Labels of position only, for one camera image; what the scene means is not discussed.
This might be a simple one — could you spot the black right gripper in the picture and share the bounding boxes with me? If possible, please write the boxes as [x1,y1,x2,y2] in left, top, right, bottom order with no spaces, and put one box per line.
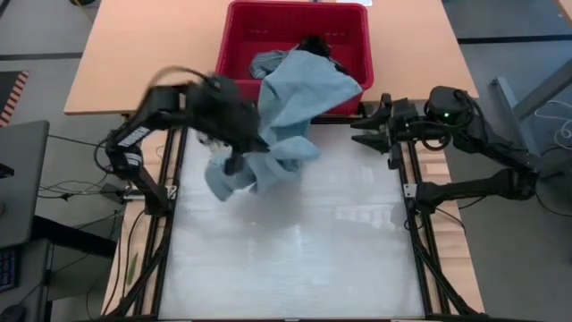
[350,92,425,156]

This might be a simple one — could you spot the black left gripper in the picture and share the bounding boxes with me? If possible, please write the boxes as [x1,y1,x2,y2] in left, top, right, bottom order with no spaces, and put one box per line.
[185,74,273,176]

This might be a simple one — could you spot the light blue jeans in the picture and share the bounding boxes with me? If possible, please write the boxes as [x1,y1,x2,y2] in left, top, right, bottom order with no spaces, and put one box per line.
[204,47,364,202]

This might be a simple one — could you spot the black pants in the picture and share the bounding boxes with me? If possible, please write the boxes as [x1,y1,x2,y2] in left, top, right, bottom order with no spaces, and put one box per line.
[297,35,350,75]

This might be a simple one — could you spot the red plastic laundry bin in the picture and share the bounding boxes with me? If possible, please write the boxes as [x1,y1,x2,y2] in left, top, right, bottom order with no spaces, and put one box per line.
[215,0,375,116]

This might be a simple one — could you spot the beige wooden table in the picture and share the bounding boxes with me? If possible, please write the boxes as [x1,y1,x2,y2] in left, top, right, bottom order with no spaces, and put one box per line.
[63,0,480,116]

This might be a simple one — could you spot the black power adapter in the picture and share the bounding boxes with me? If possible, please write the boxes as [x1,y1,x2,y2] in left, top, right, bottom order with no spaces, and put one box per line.
[98,182,145,203]

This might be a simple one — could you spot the grey metal table leg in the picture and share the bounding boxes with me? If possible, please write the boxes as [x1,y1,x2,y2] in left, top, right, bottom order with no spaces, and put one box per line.
[491,57,572,162]

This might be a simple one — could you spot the green slim strip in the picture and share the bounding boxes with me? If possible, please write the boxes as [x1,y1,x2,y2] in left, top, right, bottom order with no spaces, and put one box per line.
[126,252,139,287]

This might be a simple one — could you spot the hazard striped floor mat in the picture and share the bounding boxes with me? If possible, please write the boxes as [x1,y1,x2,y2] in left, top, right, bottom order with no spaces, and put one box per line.
[0,70,30,128]

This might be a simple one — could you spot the dark computer keyboard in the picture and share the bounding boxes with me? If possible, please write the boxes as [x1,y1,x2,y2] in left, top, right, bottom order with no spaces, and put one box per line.
[0,248,20,292]

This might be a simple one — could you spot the black aluminium rig frame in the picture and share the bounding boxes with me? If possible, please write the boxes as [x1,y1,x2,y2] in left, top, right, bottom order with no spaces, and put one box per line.
[100,114,486,322]

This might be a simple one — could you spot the black cable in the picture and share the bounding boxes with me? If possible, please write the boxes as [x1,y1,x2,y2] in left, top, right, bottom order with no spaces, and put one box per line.
[47,133,120,153]

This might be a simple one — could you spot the white cable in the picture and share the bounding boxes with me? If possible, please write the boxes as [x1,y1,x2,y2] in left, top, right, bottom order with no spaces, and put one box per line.
[534,98,572,151]

